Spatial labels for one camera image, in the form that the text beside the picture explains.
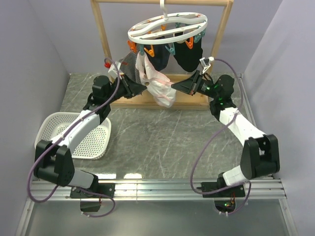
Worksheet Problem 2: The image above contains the navy blue underwear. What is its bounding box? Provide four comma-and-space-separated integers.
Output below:
144, 44, 170, 71

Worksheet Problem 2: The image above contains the white pink-trimmed underwear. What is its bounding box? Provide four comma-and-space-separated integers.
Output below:
144, 54, 176, 108

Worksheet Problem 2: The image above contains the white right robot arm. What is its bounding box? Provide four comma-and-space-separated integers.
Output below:
171, 71, 280, 197

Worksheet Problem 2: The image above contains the white perforated plastic basket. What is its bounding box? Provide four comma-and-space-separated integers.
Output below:
34, 112, 112, 160

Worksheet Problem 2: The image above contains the white oval clip hanger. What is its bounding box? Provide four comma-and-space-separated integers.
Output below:
127, 0, 208, 45

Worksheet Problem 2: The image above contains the orange clothes peg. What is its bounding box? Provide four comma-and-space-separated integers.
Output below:
127, 40, 137, 53
144, 45, 155, 58
185, 37, 194, 49

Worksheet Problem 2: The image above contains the black underwear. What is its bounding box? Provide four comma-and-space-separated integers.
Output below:
174, 39, 203, 72

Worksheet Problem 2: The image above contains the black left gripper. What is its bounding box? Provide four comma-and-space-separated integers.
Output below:
106, 74, 147, 104

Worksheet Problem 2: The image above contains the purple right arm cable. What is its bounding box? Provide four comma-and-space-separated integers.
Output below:
189, 58, 252, 215

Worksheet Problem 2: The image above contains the grey striped underwear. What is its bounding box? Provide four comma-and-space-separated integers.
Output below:
120, 45, 145, 85

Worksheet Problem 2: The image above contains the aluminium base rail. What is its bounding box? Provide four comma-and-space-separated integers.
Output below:
17, 166, 298, 236

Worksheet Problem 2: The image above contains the teal clothes peg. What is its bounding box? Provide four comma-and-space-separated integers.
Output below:
194, 34, 202, 43
138, 44, 145, 56
199, 29, 206, 37
165, 43, 176, 56

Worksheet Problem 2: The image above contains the wooden hanging rack frame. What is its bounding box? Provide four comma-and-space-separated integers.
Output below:
90, 0, 234, 110

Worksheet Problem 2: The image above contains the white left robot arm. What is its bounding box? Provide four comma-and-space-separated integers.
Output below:
30, 74, 147, 198

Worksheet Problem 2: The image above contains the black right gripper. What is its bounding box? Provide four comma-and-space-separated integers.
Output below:
171, 71, 219, 100

